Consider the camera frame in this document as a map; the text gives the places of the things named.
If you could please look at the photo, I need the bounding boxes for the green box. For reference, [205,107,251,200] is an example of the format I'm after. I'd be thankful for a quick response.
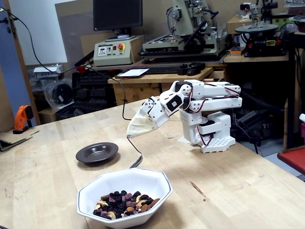
[272,14,297,31]

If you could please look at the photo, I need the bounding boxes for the bent metal spoon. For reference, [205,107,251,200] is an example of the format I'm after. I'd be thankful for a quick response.
[127,135,144,169]

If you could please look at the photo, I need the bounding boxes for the brown round plate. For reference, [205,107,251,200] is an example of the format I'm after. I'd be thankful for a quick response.
[75,142,119,164]

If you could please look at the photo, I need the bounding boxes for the flat cardboard pieces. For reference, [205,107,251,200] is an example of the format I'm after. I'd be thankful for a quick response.
[0,130,40,152]

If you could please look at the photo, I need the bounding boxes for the red wooden chair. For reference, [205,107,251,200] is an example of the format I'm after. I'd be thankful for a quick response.
[277,145,305,176]

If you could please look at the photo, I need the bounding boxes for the wooden side table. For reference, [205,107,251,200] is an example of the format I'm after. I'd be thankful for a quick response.
[224,53,290,64]

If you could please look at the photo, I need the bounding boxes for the black plastic part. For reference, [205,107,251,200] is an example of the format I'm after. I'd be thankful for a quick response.
[176,62,206,76]

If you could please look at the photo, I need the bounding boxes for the white octagonal bowl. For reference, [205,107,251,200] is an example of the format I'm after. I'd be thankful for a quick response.
[76,167,173,228]

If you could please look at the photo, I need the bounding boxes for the nut and raisin mix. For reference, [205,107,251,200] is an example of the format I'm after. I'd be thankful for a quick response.
[92,190,161,220]

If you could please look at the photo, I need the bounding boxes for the beige machine control box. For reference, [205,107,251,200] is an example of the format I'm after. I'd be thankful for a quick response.
[93,35,145,67]

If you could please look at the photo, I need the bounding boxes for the wooden workbench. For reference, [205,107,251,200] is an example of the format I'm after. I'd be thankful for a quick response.
[107,64,227,107]

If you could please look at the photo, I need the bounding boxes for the brown cardboard box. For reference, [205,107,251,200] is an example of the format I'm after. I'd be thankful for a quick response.
[226,15,253,35]

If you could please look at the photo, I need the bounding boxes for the orange and black tool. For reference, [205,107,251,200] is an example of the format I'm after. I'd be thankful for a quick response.
[12,104,34,135]

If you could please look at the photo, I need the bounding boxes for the cream masking tape wrap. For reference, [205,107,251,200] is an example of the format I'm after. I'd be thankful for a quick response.
[126,114,159,139]

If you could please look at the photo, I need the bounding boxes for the black scroll saw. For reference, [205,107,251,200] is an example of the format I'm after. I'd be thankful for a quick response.
[234,0,289,58]

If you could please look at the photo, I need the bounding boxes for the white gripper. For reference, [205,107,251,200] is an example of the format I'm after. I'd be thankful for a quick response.
[139,96,170,131]

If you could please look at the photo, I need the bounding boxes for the beige CNC milling machine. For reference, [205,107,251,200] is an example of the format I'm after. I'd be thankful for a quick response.
[139,0,229,63]

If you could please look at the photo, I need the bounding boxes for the long black cable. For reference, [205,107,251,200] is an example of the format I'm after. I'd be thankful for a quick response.
[0,6,134,121]

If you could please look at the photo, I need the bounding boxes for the blue door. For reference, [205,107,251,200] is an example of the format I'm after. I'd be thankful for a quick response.
[0,9,31,133]

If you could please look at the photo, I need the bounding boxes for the black keyboard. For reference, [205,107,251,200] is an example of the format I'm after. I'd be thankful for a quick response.
[119,66,184,74]

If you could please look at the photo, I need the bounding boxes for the white tape sheet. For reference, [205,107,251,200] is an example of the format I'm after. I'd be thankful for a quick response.
[177,133,191,145]

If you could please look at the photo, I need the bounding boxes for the small white box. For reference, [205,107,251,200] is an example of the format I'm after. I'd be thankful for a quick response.
[33,64,64,78]

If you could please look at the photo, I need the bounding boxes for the black plastic crate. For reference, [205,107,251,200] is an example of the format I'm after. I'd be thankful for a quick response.
[71,69,117,110]

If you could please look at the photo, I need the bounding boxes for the black spool in plastic bag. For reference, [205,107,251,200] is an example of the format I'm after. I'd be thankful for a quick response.
[40,77,74,113]

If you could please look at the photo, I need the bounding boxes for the large brown board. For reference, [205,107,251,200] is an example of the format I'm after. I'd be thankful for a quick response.
[54,0,95,70]

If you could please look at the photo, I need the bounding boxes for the black computer monitor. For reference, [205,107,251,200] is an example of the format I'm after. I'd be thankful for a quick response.
[92,0,143,42]

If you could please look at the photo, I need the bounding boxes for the white paper sheet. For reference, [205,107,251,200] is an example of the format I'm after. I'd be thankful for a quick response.
[115,68,150,79]

